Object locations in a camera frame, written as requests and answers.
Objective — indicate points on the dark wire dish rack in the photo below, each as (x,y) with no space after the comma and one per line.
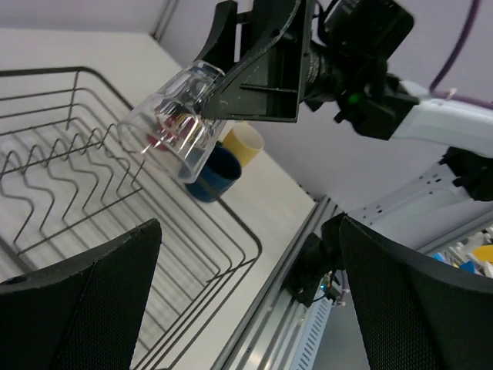
(67,185)

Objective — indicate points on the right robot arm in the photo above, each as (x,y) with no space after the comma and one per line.
(398,109)

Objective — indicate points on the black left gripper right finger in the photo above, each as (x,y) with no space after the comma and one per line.
(415,312)

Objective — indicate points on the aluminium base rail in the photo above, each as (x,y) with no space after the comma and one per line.
(246,347)

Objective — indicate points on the aluminium frame post right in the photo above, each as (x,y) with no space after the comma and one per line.
(164,16)

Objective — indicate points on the clear glass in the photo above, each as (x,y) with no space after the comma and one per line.
(184,93)

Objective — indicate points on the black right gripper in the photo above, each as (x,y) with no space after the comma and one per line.
(280,51)

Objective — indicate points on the white slotted cable duct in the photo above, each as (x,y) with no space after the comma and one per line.
(296,345)

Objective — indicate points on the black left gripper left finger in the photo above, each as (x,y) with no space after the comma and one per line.
(84,312)

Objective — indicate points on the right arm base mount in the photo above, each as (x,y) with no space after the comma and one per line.
(317,257)

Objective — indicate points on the pale yellow mug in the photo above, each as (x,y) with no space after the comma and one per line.
(244,142)

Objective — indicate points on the red mug black handle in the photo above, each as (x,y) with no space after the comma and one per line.
(167,132)

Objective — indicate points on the blue mug dark handle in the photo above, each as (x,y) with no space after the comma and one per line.
(220,172)

